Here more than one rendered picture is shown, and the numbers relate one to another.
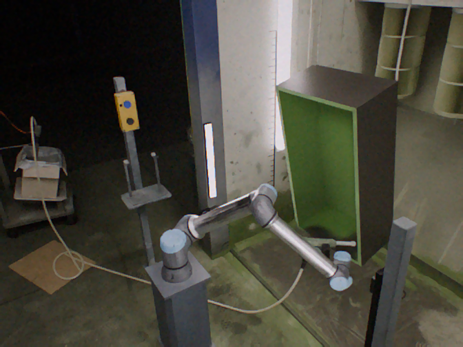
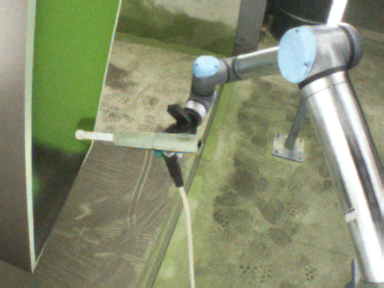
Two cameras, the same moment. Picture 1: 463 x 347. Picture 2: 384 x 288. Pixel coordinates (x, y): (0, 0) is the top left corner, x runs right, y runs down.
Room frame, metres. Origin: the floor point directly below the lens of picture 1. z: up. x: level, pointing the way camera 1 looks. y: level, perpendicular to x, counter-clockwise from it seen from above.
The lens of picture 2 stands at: (2.64, 0.14, 1.55)
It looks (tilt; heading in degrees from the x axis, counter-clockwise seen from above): 42 degrees down; 232
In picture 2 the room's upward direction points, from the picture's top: straight up
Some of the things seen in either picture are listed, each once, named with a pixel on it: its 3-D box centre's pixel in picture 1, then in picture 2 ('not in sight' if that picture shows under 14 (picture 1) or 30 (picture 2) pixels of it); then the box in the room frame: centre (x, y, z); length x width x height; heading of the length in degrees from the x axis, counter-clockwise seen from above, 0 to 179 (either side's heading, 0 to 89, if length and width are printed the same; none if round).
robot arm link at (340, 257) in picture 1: (342, 264); (207, 75); (1.76, -0.57, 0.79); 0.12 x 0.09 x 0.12; 161
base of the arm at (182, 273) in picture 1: (176, 266); not in sight; (1.91, 0.39, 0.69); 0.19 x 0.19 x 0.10
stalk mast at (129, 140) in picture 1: (137, 184); not in sight; (2.72, 0.76, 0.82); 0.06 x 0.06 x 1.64; 31
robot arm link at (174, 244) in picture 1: (174, 247); not in sight; (1.92, 0.38, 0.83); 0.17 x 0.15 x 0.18; 161
